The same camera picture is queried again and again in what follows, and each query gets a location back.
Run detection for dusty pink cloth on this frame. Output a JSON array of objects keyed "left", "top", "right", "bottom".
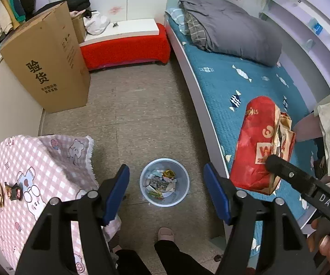
[{"left": 294, "top": 114, "right": 322, "bottom": 143}]

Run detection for grey duvet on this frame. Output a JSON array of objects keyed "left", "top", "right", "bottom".
[{"left": 179, "top": 0, "right": 282, "bottom": 67}]

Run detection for pile of crumpled wrappers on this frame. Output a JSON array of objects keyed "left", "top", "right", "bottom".
[{"left": 145, "top": 170, "right": 177, "bottom": 199}]

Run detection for red paper bag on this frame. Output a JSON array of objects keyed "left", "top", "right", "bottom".
[{"left": 229, "top": 96, "right": 296, "bottom": 195}]

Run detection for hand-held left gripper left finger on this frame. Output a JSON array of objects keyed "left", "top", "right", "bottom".
[{"left": 15, "top": 164, "right": 130, "bottom": 275}]

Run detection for light blue waste bin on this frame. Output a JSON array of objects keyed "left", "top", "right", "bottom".
[{"left": 140, "top": 158, "right": 190, "bottom": 207}]

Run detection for white plastic bag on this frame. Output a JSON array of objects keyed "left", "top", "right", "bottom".
[{"left": 84, "top": 13, "right": 111, "bottom": 36}]

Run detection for large cardboard box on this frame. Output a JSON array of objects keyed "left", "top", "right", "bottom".
[{"left": 0, "top": 1, "right": 91, "bottom": 113}]

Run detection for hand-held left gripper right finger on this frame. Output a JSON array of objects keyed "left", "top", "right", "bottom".
[{"left": 204, "top": 163, "right": 317, "bottom": 275}]

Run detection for bed with blue printed sheet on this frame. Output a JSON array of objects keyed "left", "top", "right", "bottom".
[{"left": 165, "top": 0, "right": 330, "bottom": 264}]

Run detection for person's right leg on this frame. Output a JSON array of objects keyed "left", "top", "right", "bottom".
[{"left": 154, "top": 238, "right": 214, "bottom": 275}]

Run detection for dark snack wrapper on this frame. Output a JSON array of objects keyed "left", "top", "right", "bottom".
[{"left": 5, "top": 183, "right": 23, "bottom": 200}]

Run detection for red covered bench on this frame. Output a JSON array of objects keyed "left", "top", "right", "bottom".
[{"left": 80, "top": 19, "right": 171, "bottom": 71}]

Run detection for pink checked tablecloth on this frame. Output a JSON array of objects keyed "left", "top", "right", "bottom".
[{"left": 0, "top": 135, "right": 122, "bottom": 272}]

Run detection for hanging clothes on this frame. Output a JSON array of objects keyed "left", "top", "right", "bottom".
[{"left": 0, "top": 0, "right": 36, "bottom": 39}]

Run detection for lilac wall shelf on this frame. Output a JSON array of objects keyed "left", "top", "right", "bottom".
[{"left": 261, "top": 0, "right": 330, "bottom": 92}]

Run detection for beige slipper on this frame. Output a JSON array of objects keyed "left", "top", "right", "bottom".
[{"left": 158, "top": 227, "right": 175, "bottom": 242}]

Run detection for light blue checked pillow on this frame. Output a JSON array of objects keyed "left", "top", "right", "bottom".
[{"left": 165, "top": 8, "right": 189, "bottom": 35}]

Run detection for dark plaid blanket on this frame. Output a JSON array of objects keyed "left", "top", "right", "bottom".
[{"left": 185, "top": 13, "right": 210, "bottom": 50}]

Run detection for black clothes pile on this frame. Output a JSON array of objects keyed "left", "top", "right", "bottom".
[{"left": 36, "top": 0, "right": 92, "bottom": 18}]

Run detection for person's leg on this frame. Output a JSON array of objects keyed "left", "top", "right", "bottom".
[
  {"left": 154, "top": 238, "right": 214, "bottom": 275},
  {"left": 115, "top": 249, "right": 143, "bottom": 275}
]

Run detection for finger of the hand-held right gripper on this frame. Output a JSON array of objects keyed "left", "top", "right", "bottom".
[{"left": 265, "top": 154, "right": 317, "bottom": 197}]

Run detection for cream floor cabinet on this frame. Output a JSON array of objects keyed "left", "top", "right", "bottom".
[{"left": 0, "top": 54, "right": 45, "bottom": 161}]

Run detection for person's left leg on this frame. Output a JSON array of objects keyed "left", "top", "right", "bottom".
[{"left": 115, "top": 249, "right": 143, "bottom": 275}]

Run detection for small cardboard box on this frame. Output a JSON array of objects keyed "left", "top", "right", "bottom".
[{"left": 72, "top": 14, "right": 87, "bottom": 44}]

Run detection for person's right hand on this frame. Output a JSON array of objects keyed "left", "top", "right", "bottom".
[{"left": 307, "top": 216, "right": 330, "bottom": 267}]

